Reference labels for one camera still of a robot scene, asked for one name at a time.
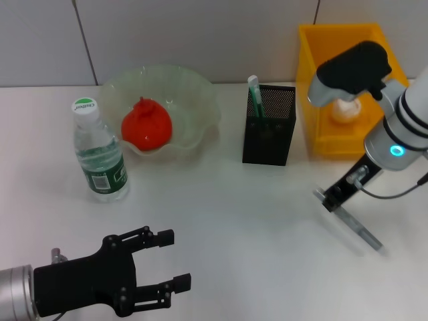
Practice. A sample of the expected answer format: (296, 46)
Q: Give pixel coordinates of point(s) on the clear green label water bottle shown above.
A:
(100, 157)

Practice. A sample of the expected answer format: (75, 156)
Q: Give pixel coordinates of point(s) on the grey marker pen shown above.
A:
(357, 229)

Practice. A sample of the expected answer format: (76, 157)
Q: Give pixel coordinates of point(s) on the white paper ball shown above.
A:
(346, 112)

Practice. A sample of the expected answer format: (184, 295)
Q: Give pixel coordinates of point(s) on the red orange toy fruit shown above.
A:
(147, 125)

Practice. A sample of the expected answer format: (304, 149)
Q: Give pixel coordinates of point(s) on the mint green pen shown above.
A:
(255, 97)

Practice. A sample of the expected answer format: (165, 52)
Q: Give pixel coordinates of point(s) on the yellow plastic bin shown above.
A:
(311, 53)

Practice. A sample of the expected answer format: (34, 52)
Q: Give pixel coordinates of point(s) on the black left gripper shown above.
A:
(83, 284)

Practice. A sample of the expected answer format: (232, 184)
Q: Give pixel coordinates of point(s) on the black mesh pen holder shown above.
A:
(267, 140)

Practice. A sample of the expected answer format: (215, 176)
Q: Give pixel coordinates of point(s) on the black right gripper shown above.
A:
(354, 180)

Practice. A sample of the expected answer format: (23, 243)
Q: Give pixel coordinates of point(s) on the green glass fruit bowl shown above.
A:
(194, 100)

